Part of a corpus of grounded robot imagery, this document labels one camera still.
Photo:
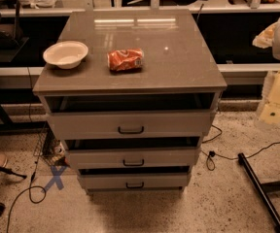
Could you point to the grey drawer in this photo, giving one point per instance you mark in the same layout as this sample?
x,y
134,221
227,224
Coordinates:
x,y
131,116
135,178
133,152

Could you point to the grey drawer cabinet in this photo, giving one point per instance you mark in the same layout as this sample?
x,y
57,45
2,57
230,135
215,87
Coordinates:
x,y
176,58

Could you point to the black metal bar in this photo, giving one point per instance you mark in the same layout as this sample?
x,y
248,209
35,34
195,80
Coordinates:
x,y
262,189

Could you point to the crushed orange soda can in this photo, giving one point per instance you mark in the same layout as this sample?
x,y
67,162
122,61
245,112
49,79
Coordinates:
x,y
123,60

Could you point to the white paper bowl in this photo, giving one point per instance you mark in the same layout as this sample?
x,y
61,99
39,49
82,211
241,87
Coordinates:
x,y
66,54

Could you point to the blue tape cross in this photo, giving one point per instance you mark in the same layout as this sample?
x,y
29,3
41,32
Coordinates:
x,y
57,171

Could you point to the black stick tool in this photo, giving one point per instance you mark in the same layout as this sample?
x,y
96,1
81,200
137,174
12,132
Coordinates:
x,y
11,172

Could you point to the black chair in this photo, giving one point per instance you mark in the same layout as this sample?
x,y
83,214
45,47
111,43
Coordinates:
x,y
11,38

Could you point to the wire basket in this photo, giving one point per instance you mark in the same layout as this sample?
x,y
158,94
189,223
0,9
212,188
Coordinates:
x,y
49,149

